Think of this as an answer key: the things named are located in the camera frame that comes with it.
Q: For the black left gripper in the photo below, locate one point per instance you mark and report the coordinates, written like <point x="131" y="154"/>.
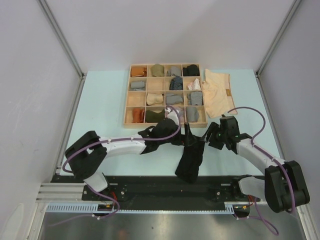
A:
<point x="186" y="139"/>

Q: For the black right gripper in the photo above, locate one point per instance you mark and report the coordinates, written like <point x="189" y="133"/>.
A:
<point x="213" y="143"/>

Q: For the black garment pile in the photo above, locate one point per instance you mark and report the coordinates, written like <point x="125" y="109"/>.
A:
<point x="190" y="162"/>

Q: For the orange and cream underwear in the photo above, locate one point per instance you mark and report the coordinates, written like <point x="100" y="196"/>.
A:
<point x="138" y="115"/>

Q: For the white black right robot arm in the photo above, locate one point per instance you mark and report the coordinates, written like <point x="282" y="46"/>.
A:
<point x="262" y="160"/>

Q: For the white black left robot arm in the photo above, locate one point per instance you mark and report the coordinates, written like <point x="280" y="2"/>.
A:
<point x="85" y="156"/>

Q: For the grey rolled underwear bottom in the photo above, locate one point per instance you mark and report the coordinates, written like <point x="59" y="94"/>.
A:
<point x="192" y="114"/>

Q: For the grey striped rolled underwear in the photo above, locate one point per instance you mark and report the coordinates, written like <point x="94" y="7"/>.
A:
<point x="195" y="98"/>

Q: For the peach underwear flat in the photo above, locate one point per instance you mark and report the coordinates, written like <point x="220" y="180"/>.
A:
<point x="217" y="94"/>

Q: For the grey rolled underwear middle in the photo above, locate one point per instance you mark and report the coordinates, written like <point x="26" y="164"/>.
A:
<point x="173" y="99"/>

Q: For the dark green rolled underwear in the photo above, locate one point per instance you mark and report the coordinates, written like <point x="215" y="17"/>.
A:
<point x="154" y="117"/>

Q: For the pink white rolled underwear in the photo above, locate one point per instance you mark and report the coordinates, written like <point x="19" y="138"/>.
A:
<point x="194" y="85"/>

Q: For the peach rolled underwear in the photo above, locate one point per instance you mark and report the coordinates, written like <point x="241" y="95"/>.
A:
<point x="154" y="98"/>

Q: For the navy striped rolled underwear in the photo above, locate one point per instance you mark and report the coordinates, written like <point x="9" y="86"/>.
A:
<point x="176" y="84"/>

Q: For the black rolled underwear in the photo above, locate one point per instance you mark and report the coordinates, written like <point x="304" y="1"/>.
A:
<point x="191" y="71"/>

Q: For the grey rolled underwear top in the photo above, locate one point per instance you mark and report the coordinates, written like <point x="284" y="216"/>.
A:
<point x="174" y="71"/>

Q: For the olive rolled underwear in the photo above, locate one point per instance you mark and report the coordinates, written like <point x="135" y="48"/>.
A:
<point x="157" y="70"/>

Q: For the grey rolled underwear left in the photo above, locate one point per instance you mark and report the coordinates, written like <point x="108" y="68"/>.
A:
<point x="137" y="85"/>

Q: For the orange rolled underwear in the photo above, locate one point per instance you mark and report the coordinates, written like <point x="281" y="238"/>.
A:
<point x="138" y="71"/>

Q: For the wooden grid organizer tray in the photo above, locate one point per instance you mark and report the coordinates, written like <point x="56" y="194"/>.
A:
<point x="160" y="85"/>

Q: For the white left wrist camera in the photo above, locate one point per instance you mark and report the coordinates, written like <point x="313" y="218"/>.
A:
<point x="175" y="115"/>

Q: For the white slotted cable duct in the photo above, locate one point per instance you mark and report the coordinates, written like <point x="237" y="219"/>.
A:
<point x="219" y="208"/>

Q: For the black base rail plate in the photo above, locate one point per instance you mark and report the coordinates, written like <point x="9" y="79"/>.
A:
<point x="208" y="193"/>

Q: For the aluminium frame profile front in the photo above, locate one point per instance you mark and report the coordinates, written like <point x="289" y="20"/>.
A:
<point x="57" y="192"/>

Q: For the aluminium corner post right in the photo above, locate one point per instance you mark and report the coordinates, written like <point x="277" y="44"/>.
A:
<point x="278" y="36"/>

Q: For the aluminium corner post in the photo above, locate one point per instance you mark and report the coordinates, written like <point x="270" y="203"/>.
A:
<point x="278" y="36"/>
<point x="49" y="15"/>

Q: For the aluminium corner post left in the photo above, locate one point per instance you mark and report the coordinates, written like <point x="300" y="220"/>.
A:
<point x="49" y="15"/>

